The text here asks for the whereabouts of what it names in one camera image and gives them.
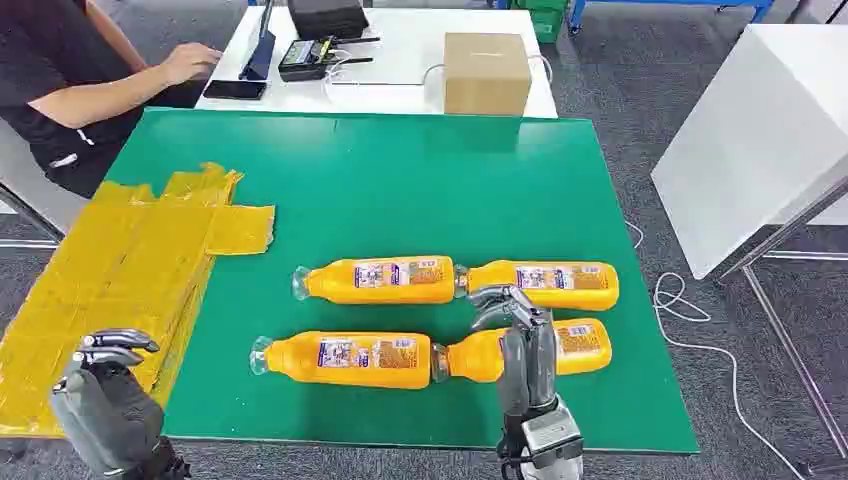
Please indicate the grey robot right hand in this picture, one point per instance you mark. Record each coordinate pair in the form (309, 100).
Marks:
(526, 364)

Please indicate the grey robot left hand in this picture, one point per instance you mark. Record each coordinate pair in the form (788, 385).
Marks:
(109, 404)

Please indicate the orange drink bottle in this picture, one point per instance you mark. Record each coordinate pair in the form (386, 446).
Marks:
(474, 361)
(351, 374)
(384, 285)
(556, 295)

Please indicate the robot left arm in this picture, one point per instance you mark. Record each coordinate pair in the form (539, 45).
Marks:
(162, 464)

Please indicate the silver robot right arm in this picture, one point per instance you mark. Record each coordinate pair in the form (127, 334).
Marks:
(550, 440)

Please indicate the yellow sheet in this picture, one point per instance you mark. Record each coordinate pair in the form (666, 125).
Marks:
(112, 278)

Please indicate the green mat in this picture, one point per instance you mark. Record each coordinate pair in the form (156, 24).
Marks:
(411, 199)

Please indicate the grey metal table leg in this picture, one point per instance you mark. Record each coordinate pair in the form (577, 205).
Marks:
(788, 344)

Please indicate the brown cardboard box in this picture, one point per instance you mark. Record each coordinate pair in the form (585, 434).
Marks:
(487, 79)

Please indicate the white tilted table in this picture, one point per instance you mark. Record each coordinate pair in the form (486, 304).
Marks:
(755, 146)

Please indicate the black phone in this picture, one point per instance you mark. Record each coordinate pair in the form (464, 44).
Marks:
(235, 89)

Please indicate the green crate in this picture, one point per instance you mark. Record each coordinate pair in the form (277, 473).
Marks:
(546, 20)

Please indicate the person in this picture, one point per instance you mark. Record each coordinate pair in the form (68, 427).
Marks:
(46, 60)

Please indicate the person's hand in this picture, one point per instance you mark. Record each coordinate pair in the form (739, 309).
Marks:
(189, 63)

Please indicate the black device with antennas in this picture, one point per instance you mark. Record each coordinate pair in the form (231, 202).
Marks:
(305, 60)

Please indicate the blue stand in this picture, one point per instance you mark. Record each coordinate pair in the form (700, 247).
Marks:
(260, 56)

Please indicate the black case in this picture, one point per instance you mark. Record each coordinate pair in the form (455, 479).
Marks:
(328, 16)

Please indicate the blue metal frame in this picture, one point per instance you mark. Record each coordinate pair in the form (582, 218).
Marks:
(662, 3)

